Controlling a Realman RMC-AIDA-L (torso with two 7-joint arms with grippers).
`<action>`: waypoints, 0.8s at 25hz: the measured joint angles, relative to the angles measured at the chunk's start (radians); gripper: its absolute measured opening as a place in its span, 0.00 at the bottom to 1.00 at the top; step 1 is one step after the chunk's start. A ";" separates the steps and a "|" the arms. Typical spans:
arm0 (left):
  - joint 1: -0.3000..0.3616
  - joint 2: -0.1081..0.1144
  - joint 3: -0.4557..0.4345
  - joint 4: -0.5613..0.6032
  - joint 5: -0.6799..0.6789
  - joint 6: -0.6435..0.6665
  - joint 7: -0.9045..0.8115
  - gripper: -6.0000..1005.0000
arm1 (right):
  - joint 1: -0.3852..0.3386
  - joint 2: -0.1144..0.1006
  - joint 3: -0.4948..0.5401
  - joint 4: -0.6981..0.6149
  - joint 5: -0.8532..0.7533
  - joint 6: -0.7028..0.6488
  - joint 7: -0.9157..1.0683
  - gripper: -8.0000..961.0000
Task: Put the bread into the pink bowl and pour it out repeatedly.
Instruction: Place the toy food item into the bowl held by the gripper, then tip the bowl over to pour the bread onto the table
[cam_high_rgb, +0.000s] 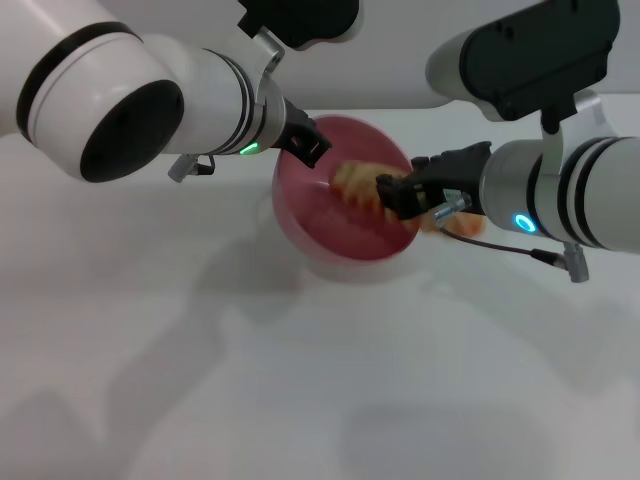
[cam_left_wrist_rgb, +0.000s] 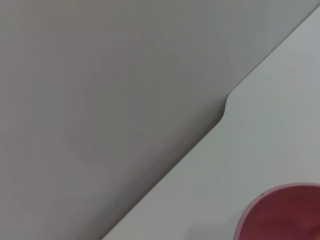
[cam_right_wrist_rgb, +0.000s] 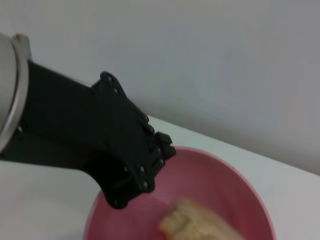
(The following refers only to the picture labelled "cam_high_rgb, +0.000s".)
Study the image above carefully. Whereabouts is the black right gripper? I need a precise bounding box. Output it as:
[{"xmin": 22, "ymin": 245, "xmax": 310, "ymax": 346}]
[{"xmin": 374, "ymin": 141, "xmax": 495, "ymax": 222}]

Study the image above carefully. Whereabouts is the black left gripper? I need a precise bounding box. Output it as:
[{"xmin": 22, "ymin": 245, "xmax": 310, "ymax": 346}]
[{"xmin": 271, "ymin": 96, "xmax": 334, "ymax": 169}]

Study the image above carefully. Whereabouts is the orange striped bread roll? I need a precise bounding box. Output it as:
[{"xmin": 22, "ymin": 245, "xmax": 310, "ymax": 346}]
[{"xmin": 331, "ymin": 159, "xmax": 487, "ymax": 237}]

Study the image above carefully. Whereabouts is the pink plastic bowl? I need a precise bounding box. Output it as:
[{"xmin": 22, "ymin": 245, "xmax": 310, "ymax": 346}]
[{"xmin": 270, "ymin": 114, "xmax": 427, "ymax": 287}]

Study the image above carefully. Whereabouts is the right arm cable with plug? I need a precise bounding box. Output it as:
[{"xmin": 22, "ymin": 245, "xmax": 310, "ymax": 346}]
[{"xmin": 433, "ymin": 192, "xmax": 592, "ymax": 284}]

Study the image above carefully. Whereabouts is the arm cable with plug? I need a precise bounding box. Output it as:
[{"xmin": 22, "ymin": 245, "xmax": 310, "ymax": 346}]
[
  {"xmin": 166, "ymin": 151, "xmax": 217, "ymax": 184},
  {"xmin": 433, "ymin": 192, "xmax": 592, "ymax": 284}
]

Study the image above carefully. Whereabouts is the left arm cable with plug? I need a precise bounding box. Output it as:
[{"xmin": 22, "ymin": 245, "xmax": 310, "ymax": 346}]
[{"xmin": 166, "ymin": 151, "xmax": 217, "ymax": 184}]

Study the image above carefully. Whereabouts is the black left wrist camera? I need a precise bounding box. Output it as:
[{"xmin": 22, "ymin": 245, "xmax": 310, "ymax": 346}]
[{"xmin": 236, "ymin": 0, "xmax": 362, "ymax": 101}]

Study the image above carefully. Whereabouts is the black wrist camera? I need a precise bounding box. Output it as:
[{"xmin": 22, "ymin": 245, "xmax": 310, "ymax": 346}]
[
  {"xmin": 424, "ymin": 0, "xmax": 622, "ymax": 177},
  {"xmin": 236, "ymin": 0, "xmax": 362, "ymax": 101}
]

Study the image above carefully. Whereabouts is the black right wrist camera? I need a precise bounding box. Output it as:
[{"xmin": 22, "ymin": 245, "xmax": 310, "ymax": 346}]
[{"xmin": 424, "ymin": 0, "xmax": 622, "ymax": 177}]

